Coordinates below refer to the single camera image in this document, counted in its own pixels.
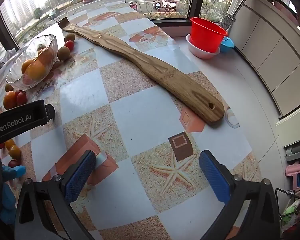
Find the checkered printed tablecloth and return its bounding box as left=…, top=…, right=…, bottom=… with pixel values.
left=0, top=1, right=263, bottom=240

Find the person's left hand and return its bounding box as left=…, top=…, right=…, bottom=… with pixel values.
left=0, top=165, right=26, bottom=226

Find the orange mandarin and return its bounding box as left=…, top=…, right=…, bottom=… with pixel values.
left=25, top=61, right=47, bottom=82
left=21, top=59, right=35, bottom=74
left=3, top=91, right=17, bottom=110
left=37, top=47, right=56, bottom=67

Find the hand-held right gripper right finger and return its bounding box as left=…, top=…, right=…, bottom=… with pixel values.
left=199, top=150, right=282, bottom=240

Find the clear glass bowl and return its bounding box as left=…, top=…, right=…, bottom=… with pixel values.
left=5, top=34, right=58, bottom=90

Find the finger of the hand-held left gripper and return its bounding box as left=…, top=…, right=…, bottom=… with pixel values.
left=44, top=104, right=56, bottom=126

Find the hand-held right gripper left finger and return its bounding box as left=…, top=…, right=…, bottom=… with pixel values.
left=14, top=150, right=97, bottom=240

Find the long wooden board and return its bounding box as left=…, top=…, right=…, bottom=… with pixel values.
left=57, top=17, right=225, bottom=123

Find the white cabinet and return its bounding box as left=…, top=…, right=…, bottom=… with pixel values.
left=229, top=0, right=300, bottom=148

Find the blue plastic basin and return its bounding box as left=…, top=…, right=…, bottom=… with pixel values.
left=220, top=36, right=235, bottom=53

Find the white suv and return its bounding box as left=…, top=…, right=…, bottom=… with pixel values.
left=162, top=0, right=178, bottom=12

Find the white plastic basin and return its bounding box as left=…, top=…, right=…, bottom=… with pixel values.
left=186, top=34, right=221, bottom=60

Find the red plastic bucket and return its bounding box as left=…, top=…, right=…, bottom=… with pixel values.
left=190, top=17, right=228, bottom=53

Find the kiwi on table far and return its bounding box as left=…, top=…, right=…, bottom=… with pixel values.
left=58, top=46, right=71, bottom=61

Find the pink plastic stool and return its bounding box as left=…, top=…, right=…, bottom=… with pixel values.
left=285, top=161, right=300, bottom=188

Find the brownish yellow cherry tomato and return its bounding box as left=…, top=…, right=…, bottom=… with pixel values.
left=9, top=145, right=21, bottom=160

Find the metal grater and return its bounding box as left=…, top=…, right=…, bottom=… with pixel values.
left=219, top=0, right=256, bottom=31

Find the black wire rack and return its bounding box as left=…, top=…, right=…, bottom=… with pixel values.
left=275, top=183, right=300, bottom=222

